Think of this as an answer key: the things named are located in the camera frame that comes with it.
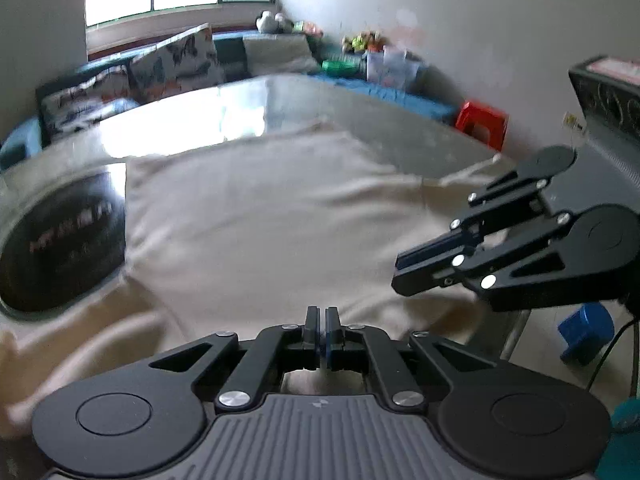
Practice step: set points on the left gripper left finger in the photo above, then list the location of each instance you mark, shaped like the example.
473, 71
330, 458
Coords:
138, 418

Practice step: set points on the black patterned box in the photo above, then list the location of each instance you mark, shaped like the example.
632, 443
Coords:
608, 88

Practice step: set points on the butterfly pillow lying flat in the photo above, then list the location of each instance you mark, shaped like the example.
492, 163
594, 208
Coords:
83, 105

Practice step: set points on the green plastic bowl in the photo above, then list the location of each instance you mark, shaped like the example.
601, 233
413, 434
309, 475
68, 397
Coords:
340, 68

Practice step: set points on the grey quilted star tablecloth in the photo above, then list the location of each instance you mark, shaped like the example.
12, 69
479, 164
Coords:
202, 119

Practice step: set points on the plain grey cushion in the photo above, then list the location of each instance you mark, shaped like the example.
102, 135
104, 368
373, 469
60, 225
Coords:
279, 54

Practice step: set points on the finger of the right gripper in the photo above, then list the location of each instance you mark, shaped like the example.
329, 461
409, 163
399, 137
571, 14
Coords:
501, 204
556, 262

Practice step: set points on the blue plastic stool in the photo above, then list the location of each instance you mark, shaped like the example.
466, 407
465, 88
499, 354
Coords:
586, 332

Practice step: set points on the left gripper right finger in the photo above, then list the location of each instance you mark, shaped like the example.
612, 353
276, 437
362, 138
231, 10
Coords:
495, 417

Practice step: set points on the cream beige sweatshirt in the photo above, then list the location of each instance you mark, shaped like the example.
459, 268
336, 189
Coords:
242, 236

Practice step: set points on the black round induction cooktop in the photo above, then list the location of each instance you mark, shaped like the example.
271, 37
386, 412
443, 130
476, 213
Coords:
66, 245

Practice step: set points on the butterfly pillow standing upright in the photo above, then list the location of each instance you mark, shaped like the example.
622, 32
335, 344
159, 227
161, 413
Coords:
181, 63

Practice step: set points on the panda plush toy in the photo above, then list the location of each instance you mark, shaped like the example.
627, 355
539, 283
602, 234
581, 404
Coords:
274, 23

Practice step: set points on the clear plastic storage box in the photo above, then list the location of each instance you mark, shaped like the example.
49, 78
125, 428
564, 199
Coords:
392, 68

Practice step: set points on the red plastic stool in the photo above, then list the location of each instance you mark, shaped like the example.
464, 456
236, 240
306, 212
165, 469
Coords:
484, 123

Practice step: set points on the dark teal corner sofa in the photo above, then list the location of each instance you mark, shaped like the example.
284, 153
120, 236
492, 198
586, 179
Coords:
29, 138

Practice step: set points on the small plush toys pile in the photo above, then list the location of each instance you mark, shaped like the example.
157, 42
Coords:
364, 42

